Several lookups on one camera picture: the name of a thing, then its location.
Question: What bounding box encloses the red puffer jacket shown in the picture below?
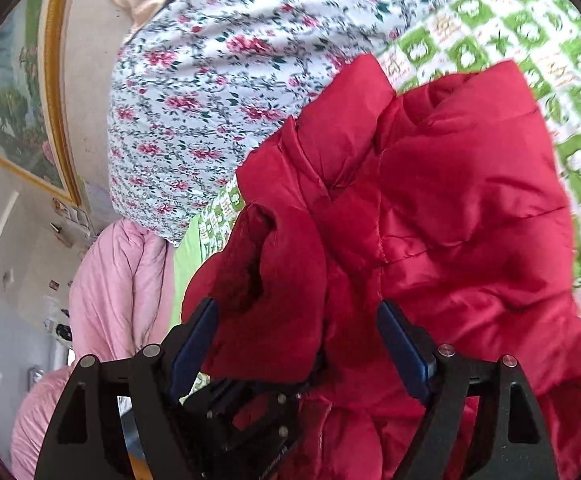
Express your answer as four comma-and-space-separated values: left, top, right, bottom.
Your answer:
180, 52, 581, 480

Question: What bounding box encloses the pink duvet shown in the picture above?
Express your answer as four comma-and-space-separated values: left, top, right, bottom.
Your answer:
9, 220, 176, 480

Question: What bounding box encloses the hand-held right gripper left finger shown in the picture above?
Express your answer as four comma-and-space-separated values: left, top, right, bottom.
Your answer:
34, 297, 220, 480

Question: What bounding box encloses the green checked bed sheet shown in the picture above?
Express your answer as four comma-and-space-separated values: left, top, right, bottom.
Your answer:
198, 0, 581, 351

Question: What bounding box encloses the floral quilt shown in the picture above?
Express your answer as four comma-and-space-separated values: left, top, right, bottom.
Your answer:
106, 0, 536, 247

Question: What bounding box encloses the light green sheet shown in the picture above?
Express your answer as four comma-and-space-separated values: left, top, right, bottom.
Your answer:
168, 212, 208, 331

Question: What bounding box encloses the gold framed landscape painting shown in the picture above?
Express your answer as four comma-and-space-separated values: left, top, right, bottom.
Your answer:
0, 0, 84, 206

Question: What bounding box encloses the white wall switch panel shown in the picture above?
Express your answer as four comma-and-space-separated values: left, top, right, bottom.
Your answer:
68, 205, 91, 241

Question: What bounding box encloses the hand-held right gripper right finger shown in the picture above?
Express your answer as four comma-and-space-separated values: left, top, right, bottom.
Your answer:
376, 301, 560, 480

